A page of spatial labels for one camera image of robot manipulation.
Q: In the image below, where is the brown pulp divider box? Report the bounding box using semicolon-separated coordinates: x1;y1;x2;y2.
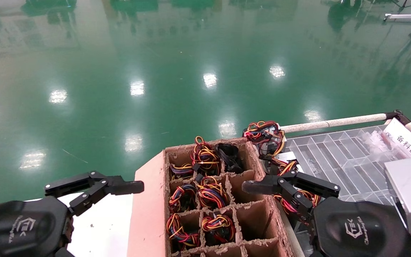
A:
127;137;296;257

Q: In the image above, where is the white sign with Chinese text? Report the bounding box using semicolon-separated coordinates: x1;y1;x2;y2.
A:
382;117;411;169

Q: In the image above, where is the white metal stand base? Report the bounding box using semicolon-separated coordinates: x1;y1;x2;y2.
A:
384;0;411;24

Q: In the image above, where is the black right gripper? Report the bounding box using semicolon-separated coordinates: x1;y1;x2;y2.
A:
242;170;411;257

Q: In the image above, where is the clear plastic parts bag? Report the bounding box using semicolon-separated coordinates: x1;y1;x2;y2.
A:
364;130;406;160

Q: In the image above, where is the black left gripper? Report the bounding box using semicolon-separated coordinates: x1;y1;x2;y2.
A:
0;171;145;257

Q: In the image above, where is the clear plastic compartment tray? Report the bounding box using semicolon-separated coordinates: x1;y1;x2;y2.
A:
284;124;411;208

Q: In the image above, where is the grey metal block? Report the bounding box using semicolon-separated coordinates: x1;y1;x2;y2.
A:
279;151;301;165

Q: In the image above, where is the black cable bundle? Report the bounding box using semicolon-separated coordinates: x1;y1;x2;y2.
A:
215;143;244;174

